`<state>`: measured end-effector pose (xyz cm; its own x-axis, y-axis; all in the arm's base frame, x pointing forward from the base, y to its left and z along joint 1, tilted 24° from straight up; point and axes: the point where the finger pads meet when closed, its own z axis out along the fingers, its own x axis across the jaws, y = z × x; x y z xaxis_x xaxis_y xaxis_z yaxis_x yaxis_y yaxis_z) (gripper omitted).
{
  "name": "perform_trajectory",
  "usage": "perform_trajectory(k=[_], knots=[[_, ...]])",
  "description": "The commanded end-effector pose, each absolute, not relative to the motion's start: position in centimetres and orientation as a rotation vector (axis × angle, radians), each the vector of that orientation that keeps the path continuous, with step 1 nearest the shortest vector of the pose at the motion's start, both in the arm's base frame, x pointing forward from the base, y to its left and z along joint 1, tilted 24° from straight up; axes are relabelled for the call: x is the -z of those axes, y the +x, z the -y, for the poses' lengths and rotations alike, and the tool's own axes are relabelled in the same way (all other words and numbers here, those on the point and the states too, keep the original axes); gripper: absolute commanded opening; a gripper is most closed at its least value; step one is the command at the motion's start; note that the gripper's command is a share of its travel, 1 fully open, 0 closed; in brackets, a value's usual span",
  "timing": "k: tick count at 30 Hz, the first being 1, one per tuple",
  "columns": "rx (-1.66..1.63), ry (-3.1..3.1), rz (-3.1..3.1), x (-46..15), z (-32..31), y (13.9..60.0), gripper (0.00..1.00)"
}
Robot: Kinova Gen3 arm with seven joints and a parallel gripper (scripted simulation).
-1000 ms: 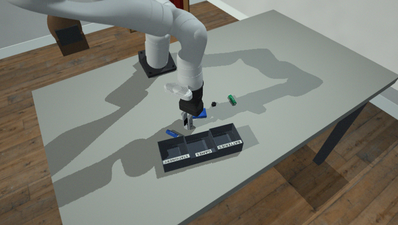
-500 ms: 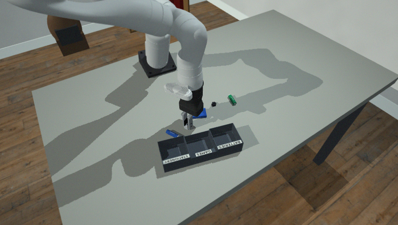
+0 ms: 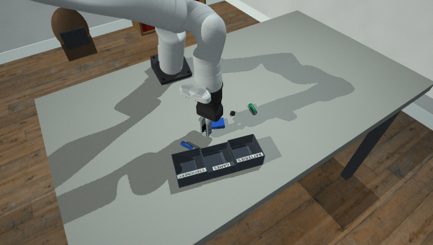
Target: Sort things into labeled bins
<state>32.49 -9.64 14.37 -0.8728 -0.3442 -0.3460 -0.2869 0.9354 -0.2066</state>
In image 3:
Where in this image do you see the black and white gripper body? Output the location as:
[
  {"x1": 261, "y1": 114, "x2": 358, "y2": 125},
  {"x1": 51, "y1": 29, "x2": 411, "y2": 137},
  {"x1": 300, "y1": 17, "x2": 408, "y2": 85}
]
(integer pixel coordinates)
[{"x1": 179, "y1": 71, "x2": 223, "y2": 122}]

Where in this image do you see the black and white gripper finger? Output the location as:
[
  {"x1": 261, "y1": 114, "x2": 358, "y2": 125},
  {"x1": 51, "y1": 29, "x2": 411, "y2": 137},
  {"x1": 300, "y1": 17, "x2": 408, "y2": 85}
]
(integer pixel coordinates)
[
  {"x1": 205, "y1": 119, "x2": 212, "y2": 137},
  {"x1": 199, "y1": 116, "x2": 206, "y2": 134}
]

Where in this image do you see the black three-compartment bin rack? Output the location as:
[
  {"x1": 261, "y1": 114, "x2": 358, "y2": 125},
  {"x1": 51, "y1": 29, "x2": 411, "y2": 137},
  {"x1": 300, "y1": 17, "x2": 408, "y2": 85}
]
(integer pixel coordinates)
[{"x1": 173, "y1": 134, "x2": 265, "y2": 188}]

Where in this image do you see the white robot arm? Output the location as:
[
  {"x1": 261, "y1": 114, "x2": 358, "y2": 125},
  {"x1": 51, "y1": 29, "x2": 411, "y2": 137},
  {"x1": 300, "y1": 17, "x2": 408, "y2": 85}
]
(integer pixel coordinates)
[{"x1": 30, "y1": 0, "x2": 226, "y2": 78}]

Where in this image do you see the blue aa battery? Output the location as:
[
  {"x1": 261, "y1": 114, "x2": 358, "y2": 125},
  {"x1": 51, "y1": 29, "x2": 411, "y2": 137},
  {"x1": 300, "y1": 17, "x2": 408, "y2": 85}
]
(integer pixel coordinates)
[{"x1": 180, "y1": 141, "x2": 195, "y2": 150}]

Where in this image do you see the green battery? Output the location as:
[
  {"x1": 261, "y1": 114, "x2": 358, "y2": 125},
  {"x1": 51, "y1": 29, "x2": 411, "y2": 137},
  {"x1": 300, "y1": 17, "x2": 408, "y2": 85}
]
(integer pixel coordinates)
[{"x1": 248, "y1": 103, "x2": 257, "y2": 114}]

